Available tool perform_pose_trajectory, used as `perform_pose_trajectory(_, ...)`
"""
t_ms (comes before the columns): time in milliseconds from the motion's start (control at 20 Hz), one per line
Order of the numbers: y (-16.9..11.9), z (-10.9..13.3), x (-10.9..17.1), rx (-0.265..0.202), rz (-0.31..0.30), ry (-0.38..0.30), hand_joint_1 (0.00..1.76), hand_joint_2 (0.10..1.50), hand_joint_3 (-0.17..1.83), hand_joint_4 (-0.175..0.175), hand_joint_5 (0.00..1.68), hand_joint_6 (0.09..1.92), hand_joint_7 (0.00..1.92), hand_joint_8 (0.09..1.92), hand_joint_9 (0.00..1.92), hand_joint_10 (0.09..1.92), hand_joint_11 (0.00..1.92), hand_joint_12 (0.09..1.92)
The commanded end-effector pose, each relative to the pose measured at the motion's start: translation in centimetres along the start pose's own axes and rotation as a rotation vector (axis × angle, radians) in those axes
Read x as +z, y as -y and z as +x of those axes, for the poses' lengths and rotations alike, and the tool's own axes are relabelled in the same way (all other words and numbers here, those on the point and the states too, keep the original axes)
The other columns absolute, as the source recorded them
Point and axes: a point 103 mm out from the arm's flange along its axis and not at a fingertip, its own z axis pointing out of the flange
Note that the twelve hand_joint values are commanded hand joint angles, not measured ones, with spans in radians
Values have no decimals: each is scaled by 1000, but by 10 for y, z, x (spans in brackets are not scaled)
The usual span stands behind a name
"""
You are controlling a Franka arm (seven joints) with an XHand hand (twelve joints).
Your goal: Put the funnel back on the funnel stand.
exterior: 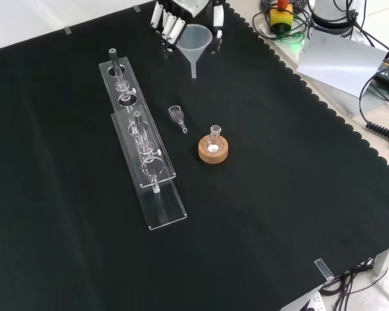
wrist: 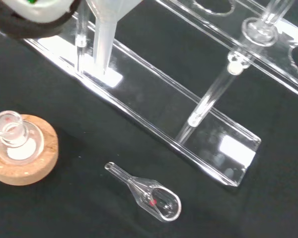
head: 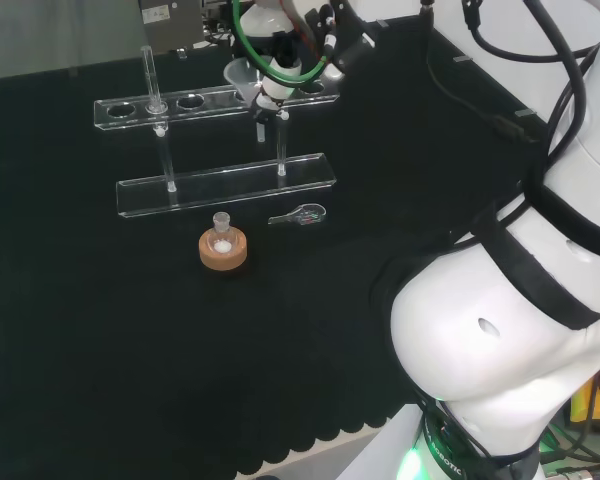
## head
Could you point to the black bench cloth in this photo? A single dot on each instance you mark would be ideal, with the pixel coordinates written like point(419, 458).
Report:
point(105, 350)

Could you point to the clear glass weighing funnel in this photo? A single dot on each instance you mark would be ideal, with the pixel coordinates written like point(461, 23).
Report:
point(307, 215)

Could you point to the small metal clip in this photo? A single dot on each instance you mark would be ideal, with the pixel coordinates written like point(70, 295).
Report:
point(181, 53)

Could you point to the grey metal box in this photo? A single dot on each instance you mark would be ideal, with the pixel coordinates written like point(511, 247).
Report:
point(172, 22)

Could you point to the round-bottom glass flask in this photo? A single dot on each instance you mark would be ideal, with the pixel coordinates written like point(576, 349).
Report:
point(222, 239)

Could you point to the yellow stop button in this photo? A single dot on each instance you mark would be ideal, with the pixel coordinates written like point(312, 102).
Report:
point(587, 400)

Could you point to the clear plastic funnel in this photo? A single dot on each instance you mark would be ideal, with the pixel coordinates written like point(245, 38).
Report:
point(235, 75)

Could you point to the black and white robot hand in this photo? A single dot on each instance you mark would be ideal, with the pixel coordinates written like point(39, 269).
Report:
point(280, 75)

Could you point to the clear acrylic funnel stand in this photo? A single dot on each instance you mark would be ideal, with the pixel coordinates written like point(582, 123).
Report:
point(220, 182)

